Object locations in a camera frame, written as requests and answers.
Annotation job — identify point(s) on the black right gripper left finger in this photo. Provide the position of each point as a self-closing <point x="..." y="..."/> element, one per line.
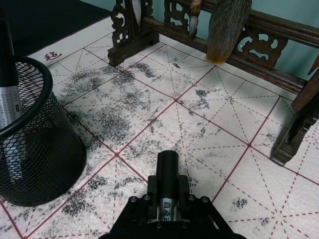
<point x="152" y="189"/>

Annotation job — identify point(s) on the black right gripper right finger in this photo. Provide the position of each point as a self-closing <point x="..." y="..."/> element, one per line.
<point x="184" y="189"/>

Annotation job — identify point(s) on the white felt mat red grid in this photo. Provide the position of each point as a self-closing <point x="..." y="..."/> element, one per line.
<point x="224" y="174"/>

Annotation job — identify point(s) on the black mesh pen holder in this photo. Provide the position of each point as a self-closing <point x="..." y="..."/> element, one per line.
<point x="49" y="149"/>

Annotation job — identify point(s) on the dark carved wooden brush rack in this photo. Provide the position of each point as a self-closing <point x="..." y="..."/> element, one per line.
<point x="269" y="74"/>

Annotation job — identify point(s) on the large grey-brown bristle brush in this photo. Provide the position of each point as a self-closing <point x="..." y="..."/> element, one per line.
<point x="224" y="32"/>

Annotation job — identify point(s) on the small white-tipped calligraphy brush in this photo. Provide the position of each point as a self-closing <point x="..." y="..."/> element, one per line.
<point x="194" y="25"/>

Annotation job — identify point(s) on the white bristle calligraphy brush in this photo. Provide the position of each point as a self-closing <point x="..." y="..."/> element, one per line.
<point x="137" y="12"/>

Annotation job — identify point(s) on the thin brown pointed brush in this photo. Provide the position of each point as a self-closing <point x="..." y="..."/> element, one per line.
<point x="314" y="63"/>

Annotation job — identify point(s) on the black table cloth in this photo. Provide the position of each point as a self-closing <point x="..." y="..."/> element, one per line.
<point x="49" y="20"/>

